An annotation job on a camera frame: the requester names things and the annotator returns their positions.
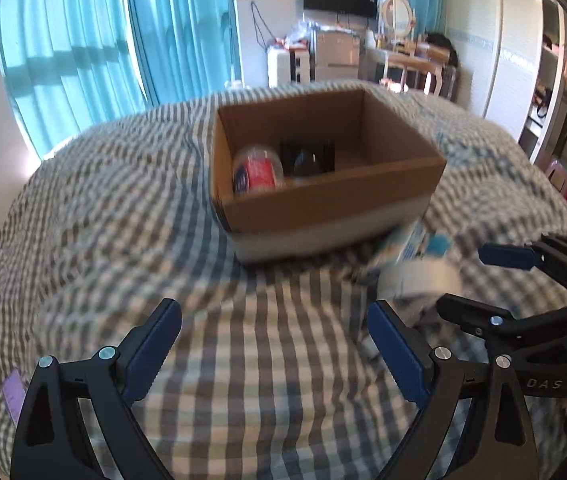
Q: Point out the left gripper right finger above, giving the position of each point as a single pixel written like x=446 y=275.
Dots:
x=496 y=439

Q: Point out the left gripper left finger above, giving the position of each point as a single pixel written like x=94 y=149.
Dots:
x=52 y=442

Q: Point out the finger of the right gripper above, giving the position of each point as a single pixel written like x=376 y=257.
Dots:
x=548 y=254
x=477 y=319

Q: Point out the white tape roll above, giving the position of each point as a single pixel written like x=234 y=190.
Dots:
x=416 y=278

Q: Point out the clear dental floss jar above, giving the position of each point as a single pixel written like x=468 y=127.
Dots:
x=257 y=168

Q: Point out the blue white small carton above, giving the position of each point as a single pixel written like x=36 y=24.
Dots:
x=410 y=241

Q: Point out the checkered grey white bedspread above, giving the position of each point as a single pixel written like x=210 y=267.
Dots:
x=270 y=377

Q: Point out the brown cardboard box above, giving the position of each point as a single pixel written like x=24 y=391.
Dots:
x=385 y=171

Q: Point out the white dressing table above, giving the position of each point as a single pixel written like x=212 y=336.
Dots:
x=372 y=62

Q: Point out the white louvered wardrobe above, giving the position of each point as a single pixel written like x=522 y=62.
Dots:
x=506 y=74

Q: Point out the black object in box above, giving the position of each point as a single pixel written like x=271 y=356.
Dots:
x=306 y=158

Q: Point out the white oval vanity mirror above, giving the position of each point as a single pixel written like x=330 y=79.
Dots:
x=398 y=19

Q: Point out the silver mini fridge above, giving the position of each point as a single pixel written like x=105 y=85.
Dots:
x=334 y=54

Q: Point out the white suitcase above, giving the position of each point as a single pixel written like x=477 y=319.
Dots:
x=287 y=67

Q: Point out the blue window curtain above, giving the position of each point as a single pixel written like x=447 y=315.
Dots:
x=68 y=65

